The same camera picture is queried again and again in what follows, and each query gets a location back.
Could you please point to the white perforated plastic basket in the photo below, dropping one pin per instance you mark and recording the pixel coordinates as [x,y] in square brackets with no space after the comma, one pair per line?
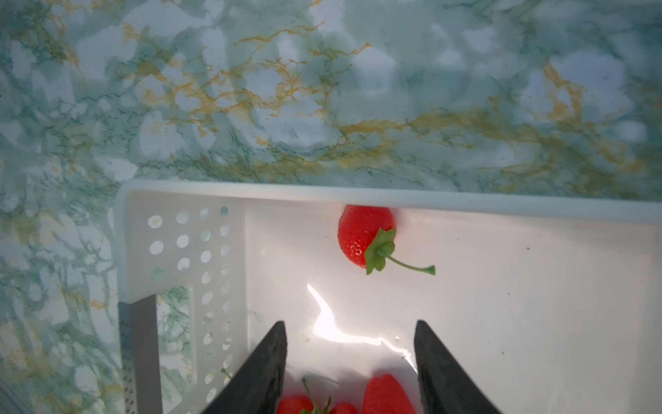
[551,305]

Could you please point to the red strawberry cluster centre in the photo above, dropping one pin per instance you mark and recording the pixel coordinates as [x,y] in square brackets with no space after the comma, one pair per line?
[344,408]

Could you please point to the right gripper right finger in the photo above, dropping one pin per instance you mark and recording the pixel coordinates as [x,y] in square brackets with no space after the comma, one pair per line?
[445,387]

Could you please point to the red strawberry bottom left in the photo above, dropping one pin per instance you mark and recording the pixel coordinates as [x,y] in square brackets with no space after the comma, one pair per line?
[303,404]

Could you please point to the red strawberry far left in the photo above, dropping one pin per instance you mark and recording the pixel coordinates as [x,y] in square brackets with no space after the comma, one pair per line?
[366,236]

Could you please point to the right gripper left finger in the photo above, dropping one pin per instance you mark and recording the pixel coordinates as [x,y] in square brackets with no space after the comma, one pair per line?
[258,385]

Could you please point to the red strawberry top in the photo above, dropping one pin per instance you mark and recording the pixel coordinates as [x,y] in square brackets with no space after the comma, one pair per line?
[385,395]

